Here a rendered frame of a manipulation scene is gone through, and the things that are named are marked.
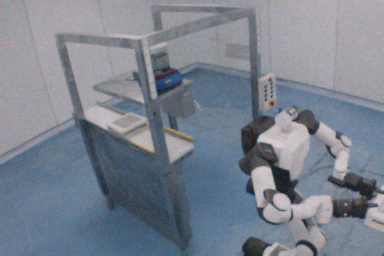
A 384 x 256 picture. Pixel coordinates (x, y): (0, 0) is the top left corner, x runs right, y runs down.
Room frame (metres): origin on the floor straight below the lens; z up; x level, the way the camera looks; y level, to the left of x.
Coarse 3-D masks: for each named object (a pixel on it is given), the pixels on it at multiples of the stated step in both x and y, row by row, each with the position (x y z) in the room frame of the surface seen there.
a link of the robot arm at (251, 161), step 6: (252, 150) 1.29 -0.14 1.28; (246, 156) 1.29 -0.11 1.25; (252, 156) 1.26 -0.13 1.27; (258, 156) 1.24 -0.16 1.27; (246, 162) 1.27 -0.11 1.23; (252, 162) 1.23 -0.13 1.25; (258, 162) 1.21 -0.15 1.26; (264, 162) 1.21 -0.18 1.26; (246, 168) 1.26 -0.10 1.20; (252, 168) 1.20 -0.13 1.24
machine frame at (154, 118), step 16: (160, 16) 3.18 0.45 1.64; (64, 32) 2.44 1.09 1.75; (80, 32) 2.27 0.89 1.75; (64, 48) 2.47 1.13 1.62; (64, 64) 2.45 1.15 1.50; (256, 64) 2.38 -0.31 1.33; (144, 80) 1.69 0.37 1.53; (256, 80) 2.38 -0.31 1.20; (144, 96) 1.71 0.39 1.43; (256, 96) 2.39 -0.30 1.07; (80, 112) 2.46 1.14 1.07; (160, 112) 1.72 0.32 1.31; (256, 112) 2.39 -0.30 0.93; (80, 128) 2.47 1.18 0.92; (160, 128) 1.71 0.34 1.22; (176, 128) 3.17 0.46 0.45; (160, 144) 1.69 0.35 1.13; (96, 160) 2.47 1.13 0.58; (160, 160) 1.69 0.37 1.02; (96, 176) 2.46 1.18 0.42; (160, 176) 1.72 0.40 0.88; (176, 192) 1.72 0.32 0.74; (112, 208) 2.47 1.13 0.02; (176, 208) 1.70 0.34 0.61; (176, 224) 1.68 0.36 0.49; (176, 240) 1.71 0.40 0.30
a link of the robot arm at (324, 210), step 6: (336, 198) 1.10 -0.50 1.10; (324, 204) 1.08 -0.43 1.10; (330, 204) 1.07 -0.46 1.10; (336, 204) 1.06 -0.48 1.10; (318, 210) 1.07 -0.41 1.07; (324, 210) 1.06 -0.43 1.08; (330, 210) 1.06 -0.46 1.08; (336, 210) 1.04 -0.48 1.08; (318, 216) 1.06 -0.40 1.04; (324, 216) 1.05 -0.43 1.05; (336, 216) 1.04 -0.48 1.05; (324, 222) 1.03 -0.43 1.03
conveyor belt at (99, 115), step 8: (88, 112) 2.74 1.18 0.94; (96, 112) 2.71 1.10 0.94; (104, 112) 2.69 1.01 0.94; (112, 112) 2.66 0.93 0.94; (96, 120) 2.54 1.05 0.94; (104, 120) 2.52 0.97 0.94; (112, 120) 2.50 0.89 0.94; (136, 136) 2.16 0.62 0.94; (144, 136) 2.15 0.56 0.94; (168, 136) 2.11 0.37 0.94; (144, 144) 2.03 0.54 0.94; (152, 144) 2.02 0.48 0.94; (168, 144) 2.00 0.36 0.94; (176, 144) 1.99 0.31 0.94; (184, 144) 1.97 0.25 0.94; (168, 152) 1.90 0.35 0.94; (176, 152) 1.88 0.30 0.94; (184, 152) 1.91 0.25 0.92
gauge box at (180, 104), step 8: (192, 88) 1.99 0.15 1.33; (176, 96) 1.95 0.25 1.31; (184, 96) 1.94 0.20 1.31; (192, 96) 1.99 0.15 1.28; (168, 104) 2.02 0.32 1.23; (176, 104) 1.96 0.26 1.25; (184, 104) 1.93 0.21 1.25; (192, 104) 1.98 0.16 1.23; (168, 112) 2.03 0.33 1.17; (176, 112) 1.97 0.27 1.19; (184, 112) 1.93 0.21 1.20; (192, 112) 1.98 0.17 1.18
